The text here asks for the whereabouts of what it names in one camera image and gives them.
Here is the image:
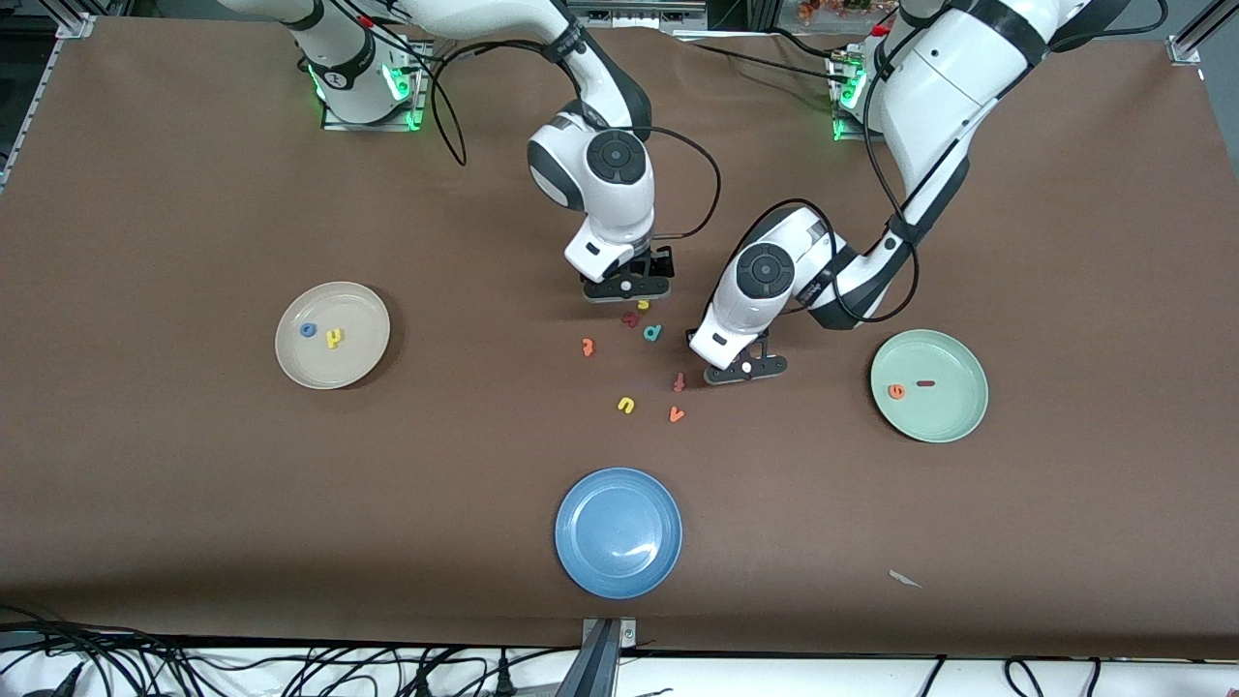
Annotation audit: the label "blue round plate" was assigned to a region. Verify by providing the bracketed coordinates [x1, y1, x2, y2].
[555, 468, 683, 600]

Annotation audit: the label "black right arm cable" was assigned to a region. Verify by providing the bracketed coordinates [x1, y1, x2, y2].
[358, 0, 722, 241]

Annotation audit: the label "orange artificial flowers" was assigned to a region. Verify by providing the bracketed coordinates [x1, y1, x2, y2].
[799, 0, 896, 22]

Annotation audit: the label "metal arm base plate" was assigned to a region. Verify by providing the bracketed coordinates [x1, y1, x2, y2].
[832, 53, 901, 144]
[321, 43, 428, 132]

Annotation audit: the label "black base cable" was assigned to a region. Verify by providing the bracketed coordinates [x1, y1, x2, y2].
[765, 27, 848, 61]
[673, 35, 841, 82]

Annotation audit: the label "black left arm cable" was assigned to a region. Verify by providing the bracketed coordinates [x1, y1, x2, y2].
[711, 29, 921, 325]

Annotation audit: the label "brown paper table cover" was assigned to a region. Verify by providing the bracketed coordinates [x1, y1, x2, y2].
[0, 17, 1239, 661]

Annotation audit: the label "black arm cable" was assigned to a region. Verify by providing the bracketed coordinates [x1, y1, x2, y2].
[358, 0, 722, 241]
[711, 29, 921, 325]

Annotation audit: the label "beige brown round plate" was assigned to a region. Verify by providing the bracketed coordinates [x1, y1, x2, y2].
[275, 282, 392, 390]

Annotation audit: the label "light green round plate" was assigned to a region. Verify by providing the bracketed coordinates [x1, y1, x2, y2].
[869, 329, 989, 444]

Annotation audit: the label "aluminium frame profile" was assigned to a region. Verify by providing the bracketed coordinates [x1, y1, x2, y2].
[1166, 0, 1239, 65]
[0, 0, 98, 195]

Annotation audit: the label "grey metal rail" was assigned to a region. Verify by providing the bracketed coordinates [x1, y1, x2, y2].
[576, 0, 708, 30]

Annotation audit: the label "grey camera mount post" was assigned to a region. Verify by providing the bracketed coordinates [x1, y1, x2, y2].
[557, 618, 638, 697]

